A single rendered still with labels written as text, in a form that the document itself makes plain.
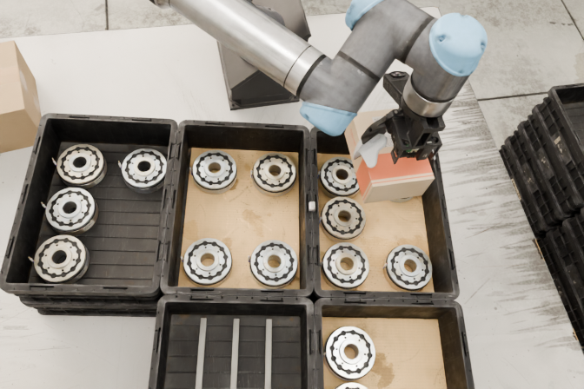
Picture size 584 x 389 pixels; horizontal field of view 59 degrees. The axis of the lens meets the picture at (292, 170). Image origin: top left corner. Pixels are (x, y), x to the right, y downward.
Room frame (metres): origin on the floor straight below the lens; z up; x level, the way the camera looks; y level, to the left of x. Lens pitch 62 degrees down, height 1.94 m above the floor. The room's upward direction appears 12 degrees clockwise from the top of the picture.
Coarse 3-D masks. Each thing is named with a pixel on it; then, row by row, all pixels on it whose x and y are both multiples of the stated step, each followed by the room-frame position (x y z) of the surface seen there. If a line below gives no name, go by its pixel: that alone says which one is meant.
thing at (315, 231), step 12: (312, 132) 0.65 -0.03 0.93; (312, 144) 0.62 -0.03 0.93; (312, 156) 0.59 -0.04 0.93; (312, 168) 0.56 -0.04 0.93; (312, 180) 0.53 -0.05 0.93; (312, 192) 0.50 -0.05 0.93; (444, 192) 0.57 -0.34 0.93; (444, 204) 0.54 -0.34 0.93; (312, 216) 0.45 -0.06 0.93; (444, 216) 0.52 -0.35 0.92; (312, 228) 0.42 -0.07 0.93; (444, 228) 0.48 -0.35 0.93; (312, 240) 0.40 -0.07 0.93; (444, 240) 0.46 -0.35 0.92; (456, 276) 0.38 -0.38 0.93; (456, 288) 0.35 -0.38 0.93
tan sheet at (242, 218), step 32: (192, 160) 0.57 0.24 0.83; (256, 160) 0.61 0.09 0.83; (192, 192) 0.49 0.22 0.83; (224, 192) 0.50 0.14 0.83; (256, 192) 0.52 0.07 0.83; (192, 224) 0.41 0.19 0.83; (224, 224) 0.43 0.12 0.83; (256, 224) 0.44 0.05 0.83; (288, 224) 0.46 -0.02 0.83; (288, 288) 0.31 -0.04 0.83
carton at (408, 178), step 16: (368, 112) 0.60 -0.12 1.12; (384, 112) 0.61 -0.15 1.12; (352, 128) 0.57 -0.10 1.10; (352, 144) 0.55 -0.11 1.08; (352, 160) 0.53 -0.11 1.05; (384, 160) 0.50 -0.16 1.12; (400, 160) 0.51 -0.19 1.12; (368, 176) 0.46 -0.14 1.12; (384, 176) 0.47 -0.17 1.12; (400, 176) 0.47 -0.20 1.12; (416, 176) 0.48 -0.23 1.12; (432, 176) 0.49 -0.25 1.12; (368, 192) 0.44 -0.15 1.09; (384, 192) 0.45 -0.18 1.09; (400, 192) 0.47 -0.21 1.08; (416, 192) 0.48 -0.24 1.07
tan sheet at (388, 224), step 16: (320, 160) 0.64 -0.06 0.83; (336, 176) 0.61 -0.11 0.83; (320, 192) 0.56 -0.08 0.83; (320, 208) 0.51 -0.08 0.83; (368, 208) 0.54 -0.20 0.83; (384, 208) 0.55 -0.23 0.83; (400, 208) 0.56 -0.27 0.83; (416, 208) 0.56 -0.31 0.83; (368, 224) 0.50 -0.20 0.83; (384, 224) 0.51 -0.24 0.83; (400, 224) 0.52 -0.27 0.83; (416, 224) 0.52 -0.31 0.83; (320, 240) 0.44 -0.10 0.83; (368, 240) 0.46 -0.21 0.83; (384, 240) 0.47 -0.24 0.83; (400, 240) 0.48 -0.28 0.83; (416, 240) 0.48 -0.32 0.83; (320, 256) 0.40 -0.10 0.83; (368, 256) 0.42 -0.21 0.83; (384, 256) 0.43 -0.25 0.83; (368, 272) 0.38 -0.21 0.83; (368, 288) 0.35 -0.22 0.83; (384, 288) 0.35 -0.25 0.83; (432, 288) 0.38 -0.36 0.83
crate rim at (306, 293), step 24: (192, 120) 0.62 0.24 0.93; (168, 216) 0.38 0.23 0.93; (168, 240) 0.33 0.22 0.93; (168, 264) 0.28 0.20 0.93; (312, 264) 0.34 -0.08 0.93; (168, 288) 0.24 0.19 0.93; (192, 288) 0.25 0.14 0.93; (216, 288) 0.25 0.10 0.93; (240, 288) 0.26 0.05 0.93; (264, 288) 0.27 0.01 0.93; (312, 288) 0.29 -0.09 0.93
